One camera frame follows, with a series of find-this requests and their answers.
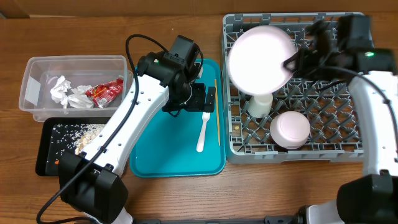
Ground large white tissue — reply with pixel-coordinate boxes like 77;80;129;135
68;85;94;109

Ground clear plastic bin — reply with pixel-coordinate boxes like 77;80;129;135
19;55;132;122

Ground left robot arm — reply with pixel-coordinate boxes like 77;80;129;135
57;52;216;223

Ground pink bowl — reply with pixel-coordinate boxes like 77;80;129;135
270;111;310;149

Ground wooden chopstick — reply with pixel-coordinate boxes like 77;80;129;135
214;79;221;146

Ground teal plastic tray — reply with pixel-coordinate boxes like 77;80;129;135
129;59;226;178

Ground spilled rice and nuts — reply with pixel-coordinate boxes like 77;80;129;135
50;124;105;156

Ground red snack wrapper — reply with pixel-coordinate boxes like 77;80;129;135
85;78;124;108

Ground white plastic fork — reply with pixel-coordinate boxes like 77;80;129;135
196;112;211;153

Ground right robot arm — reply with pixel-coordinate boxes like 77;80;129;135
283;15;397;223

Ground small white round cup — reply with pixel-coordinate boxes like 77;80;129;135
248;93;273;118

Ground grey dishwasher rack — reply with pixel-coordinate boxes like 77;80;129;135
221;12;364;164

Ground small white tissue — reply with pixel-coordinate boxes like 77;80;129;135
50;75;71;109

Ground black plastic tray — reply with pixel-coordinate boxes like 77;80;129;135
35;117;109;176

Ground pink white plate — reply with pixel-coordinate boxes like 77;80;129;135
226;26;296;95

